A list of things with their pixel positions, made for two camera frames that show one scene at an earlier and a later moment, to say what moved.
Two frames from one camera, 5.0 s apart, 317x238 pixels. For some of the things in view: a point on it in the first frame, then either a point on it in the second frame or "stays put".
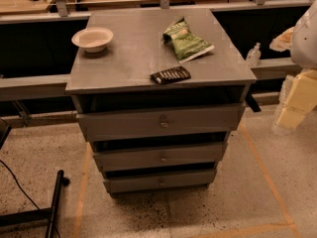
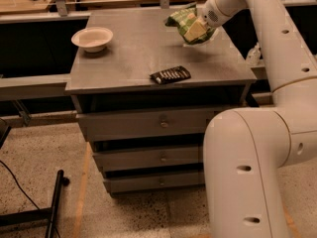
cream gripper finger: x=301 y=101 -> x=211 y=15
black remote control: x=170 y=75 stays put
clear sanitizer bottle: x=254 y=55 stays put
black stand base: x=48 y=213 stays put
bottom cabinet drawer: x=133 y=183 stays put
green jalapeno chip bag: x=185 y=45 -> x=183 y=18
